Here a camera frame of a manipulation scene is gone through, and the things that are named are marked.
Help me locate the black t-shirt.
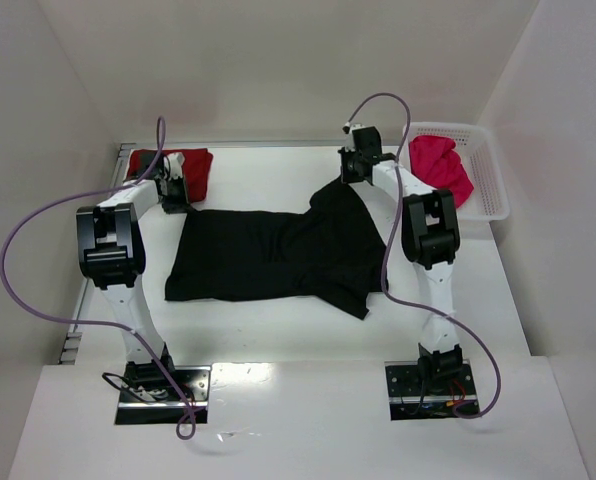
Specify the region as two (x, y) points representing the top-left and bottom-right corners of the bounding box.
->
(164, 179), (386, 319)

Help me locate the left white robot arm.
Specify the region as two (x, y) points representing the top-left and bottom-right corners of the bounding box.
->
(76, 152), (188, 403)

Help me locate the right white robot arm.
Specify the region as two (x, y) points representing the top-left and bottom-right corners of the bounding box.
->
(339, 122), (463, 391)

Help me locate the folded red t-shirt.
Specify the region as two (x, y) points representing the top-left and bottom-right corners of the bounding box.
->
(148, 149), (213, 205)

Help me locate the pink t-shirt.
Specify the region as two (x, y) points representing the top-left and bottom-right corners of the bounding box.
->
(409, 135), (474, 208)

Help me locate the white plastic basket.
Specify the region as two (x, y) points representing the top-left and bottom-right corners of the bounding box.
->
(408, 122), (510, 223)

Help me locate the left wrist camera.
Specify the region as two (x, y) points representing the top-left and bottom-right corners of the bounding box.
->
(163, 152), (185, 180)

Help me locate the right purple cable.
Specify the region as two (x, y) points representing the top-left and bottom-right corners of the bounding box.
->
(341, 92), (504, 418)

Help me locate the purple cable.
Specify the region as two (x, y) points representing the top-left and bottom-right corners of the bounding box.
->
(0, 116), (207, 441)
(341, 92), (504, 418)

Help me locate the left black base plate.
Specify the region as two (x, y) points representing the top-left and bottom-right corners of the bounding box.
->
(102, 366), (211, 426)

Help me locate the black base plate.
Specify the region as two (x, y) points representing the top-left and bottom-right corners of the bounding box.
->
(102, 366), (211, 426)
(385, 361), (480, 421)

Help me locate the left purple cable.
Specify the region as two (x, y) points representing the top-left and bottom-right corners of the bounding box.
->
(0, 116), (207, 441)

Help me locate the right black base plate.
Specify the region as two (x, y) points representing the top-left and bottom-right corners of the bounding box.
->
(385, 361), (480, 421)

